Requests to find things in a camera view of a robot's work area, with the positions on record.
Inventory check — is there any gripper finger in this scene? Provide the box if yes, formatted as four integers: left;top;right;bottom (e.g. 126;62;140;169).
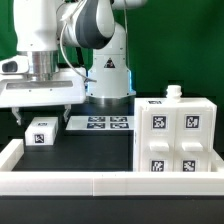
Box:
63;104;71;122
11;107;22;126

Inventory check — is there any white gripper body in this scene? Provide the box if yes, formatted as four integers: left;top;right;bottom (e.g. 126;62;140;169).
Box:
0;68;86;108

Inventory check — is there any white cabinet top block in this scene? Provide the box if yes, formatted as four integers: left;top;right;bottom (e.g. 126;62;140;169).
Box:
25;117;58;146

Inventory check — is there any white cabinet body box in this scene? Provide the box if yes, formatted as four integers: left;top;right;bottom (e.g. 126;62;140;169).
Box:
133;85;217;172

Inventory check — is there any white cabinet door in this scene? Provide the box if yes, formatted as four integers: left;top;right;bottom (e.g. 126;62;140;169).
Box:
174;107;211;172
140;107;176;172

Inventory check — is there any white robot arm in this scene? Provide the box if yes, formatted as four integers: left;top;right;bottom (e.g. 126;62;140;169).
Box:
0;0;147;117

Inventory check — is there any white base marker plate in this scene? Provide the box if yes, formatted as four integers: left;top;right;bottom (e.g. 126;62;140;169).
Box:
66;116;134;131

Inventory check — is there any white U-shaped fence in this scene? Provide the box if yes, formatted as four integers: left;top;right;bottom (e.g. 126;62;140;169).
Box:
0;139;224;196

